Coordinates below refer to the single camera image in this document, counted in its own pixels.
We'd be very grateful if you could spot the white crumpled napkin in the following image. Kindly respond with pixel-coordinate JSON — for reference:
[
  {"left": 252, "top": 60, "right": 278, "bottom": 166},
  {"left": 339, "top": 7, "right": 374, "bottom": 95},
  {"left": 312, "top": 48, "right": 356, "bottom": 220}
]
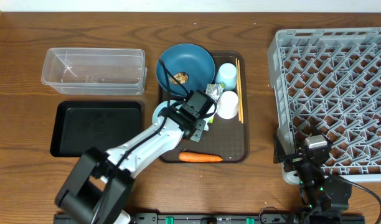
[{"left": 202, "top": 103, "right": 217, "bottom": 121}]

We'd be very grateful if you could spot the orange carrot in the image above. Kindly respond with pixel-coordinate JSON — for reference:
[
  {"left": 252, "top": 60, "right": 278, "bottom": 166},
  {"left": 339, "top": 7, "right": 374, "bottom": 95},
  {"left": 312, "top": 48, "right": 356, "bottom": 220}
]
[{"left": 179, "top": 152, "right": 223, "bottom": 162}]

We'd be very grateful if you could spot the light blue cup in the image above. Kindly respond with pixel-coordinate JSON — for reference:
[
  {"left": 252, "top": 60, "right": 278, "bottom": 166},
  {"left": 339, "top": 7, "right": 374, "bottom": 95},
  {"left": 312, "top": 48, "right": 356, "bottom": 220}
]
[{"left": 215, "top": 63, "right": 237, "bottom": 91}]

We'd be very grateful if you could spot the wooden chopstick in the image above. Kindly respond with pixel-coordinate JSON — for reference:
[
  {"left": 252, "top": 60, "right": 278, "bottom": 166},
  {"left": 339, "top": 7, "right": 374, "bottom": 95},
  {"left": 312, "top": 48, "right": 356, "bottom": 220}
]
[
  {"left": 235, "top": 58, "right": 243, "bottom": 124},
  {"left": 236, "top": 58, "right": 244, "bottom": 124}
]

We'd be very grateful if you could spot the grey dishwasher rack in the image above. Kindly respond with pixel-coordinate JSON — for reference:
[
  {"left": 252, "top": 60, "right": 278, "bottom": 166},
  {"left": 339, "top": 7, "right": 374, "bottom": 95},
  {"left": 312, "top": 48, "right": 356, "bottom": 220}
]
[{"left": 267, "top": 27, "right": 381, "bottom": 183}]

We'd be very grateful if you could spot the dark blue bowl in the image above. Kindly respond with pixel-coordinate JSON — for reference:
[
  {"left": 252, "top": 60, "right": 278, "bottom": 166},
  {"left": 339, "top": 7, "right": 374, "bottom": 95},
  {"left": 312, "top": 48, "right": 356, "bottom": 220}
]
[{"left": 160, "top": 44, "right": 216, "bottom": 92}]

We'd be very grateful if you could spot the black plastic tray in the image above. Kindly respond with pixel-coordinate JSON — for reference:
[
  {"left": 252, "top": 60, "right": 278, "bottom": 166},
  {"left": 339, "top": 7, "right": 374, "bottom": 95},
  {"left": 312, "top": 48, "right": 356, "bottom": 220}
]
[{"left": 50, "top": 101, "right": 143, "bottom": 157}]

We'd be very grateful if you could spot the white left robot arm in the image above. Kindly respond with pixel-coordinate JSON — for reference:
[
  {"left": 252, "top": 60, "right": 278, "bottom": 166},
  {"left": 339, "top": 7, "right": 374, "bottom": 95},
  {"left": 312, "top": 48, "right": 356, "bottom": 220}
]
[{"left": 55, "top": 90, "right": 217, "bottom": 223}]

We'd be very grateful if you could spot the foil snack wrapper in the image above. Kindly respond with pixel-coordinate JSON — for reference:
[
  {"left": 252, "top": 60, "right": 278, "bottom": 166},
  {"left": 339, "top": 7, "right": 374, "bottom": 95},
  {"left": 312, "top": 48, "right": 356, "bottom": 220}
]
[{"left": 205, "top": 83, "right": 225, "bottom": 102}]

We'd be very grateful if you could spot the brown food scrap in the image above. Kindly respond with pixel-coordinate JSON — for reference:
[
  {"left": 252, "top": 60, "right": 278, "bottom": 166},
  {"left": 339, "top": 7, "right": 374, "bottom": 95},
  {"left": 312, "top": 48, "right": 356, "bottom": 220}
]
[{"left": 169, "top": 72, "right": 189, "bottom": 85}]

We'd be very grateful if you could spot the yellow green wrapper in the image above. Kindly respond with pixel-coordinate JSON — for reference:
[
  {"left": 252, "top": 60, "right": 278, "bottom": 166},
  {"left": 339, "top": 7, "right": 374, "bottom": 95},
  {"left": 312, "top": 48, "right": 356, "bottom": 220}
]
[{"left": 208, "top": 114, "right": 215, "bottom": 124}]

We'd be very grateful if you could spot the brown serving tray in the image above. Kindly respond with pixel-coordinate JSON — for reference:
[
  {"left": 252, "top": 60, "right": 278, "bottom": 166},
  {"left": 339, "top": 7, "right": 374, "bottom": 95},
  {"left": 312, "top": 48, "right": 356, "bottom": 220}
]
[{"left": 160, "top": 51, "right": 250, "bottom": 163}]

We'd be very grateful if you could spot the pink cup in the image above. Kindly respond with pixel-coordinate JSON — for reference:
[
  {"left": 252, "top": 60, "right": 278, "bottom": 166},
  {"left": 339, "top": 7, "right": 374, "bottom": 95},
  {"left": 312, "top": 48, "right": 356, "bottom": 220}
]
[{"left": 217, "top": 91, "right": 239, "bottom": 119}]

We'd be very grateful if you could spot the light blue small bowl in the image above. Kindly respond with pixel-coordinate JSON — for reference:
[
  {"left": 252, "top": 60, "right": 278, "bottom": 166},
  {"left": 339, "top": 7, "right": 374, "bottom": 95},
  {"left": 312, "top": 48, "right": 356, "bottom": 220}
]
[{"left": 152, "top": 100, "right": 181, "bottom": 123}]

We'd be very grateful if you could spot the clear plastic bin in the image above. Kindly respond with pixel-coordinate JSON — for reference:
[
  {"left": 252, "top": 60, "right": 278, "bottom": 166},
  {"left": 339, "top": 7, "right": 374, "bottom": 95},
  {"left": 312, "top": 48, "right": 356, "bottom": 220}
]
[{"left": 41, "top": 47, "right": 147, "bottom": 95}]

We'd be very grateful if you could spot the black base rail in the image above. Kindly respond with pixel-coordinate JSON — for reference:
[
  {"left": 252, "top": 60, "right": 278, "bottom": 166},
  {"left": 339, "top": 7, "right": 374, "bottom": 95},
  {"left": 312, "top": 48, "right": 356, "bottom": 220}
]
[{"left": 53, "top": 213, "right": 365, "bottom": 224}]

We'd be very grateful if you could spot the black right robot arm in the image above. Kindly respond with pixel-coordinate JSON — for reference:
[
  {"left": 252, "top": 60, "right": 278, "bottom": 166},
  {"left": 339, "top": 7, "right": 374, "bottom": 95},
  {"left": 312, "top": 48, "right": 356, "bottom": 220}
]
[{"left": 273, "top": 126, "right": 352, "bottom": 223}]

